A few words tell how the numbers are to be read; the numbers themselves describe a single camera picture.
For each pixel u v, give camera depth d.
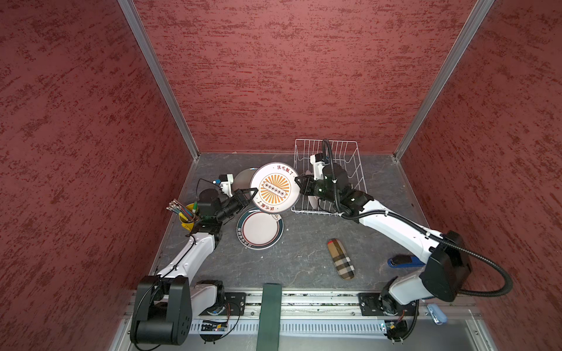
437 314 0.71
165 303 0.41
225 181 0.75
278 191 0.79
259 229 0.90
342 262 0.81
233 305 0.73
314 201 0.95
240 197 0.71
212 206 0.62
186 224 0.83
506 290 0.39
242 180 1.06
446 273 0.41
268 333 0.68
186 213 0.83
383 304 0.66
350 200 0.58
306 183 0.68
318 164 0.70
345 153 1.16
